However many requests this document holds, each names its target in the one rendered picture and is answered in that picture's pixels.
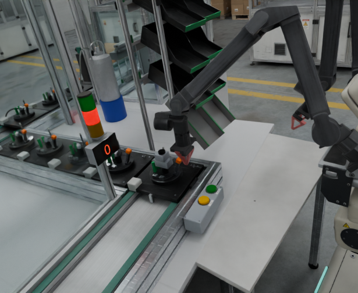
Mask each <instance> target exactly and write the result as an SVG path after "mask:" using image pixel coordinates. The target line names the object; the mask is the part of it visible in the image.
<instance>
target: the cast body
mask: <svg viewBox="0 0 358 293"><path fill-rule="evenodd" d="M154 157H155V158H154V159H153V161H154V162H155V166H157V167H161V168H164V169H169V168H170V167H171V166H172V165H173V160H172V158H170V157H169V151H166V150H164V149H160V150H159V151H158V152H157V153H155V154H154Z"/></svg>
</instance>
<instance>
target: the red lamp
mask: <svg viewBox="0 0 358 293"><path fill-rule="evenodd" d="M82 114H83V117H84V120H85V122H86V125H88V126H91V125H95V124H97V123H99V122H100V117H99V115H98V111H97V108H95V109H94V110H92V111H89V112H82Z"/></svg>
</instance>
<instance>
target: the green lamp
mask: <svg viewBox="0 0 358 293"><path fill-rule="evenodd" d="M77 100H78V102H79V105H80V108H81V111H82V112H89V111H92V110H94V109H95V108H96V105H95V102H94V98H93V95H92V94H91V95H90V96H88V97H85V98H78V97H77Z"/></svg>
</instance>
